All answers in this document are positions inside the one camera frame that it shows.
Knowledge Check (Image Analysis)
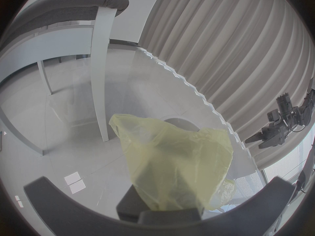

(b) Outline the white chair with grey cushions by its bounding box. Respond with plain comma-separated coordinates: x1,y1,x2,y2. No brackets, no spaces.
0,0,129,157

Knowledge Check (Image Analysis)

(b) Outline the white trash bin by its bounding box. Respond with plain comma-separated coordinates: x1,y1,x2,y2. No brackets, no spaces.
163,118,199,132

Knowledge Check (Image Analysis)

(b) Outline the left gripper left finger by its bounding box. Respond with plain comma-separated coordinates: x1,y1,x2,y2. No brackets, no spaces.
116,160,173,222

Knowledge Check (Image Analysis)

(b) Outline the grey curtain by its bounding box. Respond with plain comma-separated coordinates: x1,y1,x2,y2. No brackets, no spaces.
138,0,315,172

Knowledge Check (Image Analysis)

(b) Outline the yellow plastic bag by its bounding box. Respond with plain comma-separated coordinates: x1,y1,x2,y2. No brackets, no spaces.
109,113,237,211

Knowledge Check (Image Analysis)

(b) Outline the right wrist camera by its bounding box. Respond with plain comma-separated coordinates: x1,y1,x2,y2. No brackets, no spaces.
267,109,281,123

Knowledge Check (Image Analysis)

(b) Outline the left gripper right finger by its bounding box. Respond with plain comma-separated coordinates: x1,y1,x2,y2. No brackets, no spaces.
138,171,205,226

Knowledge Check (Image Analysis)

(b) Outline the window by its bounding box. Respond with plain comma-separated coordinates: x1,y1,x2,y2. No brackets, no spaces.
260,142,315,194

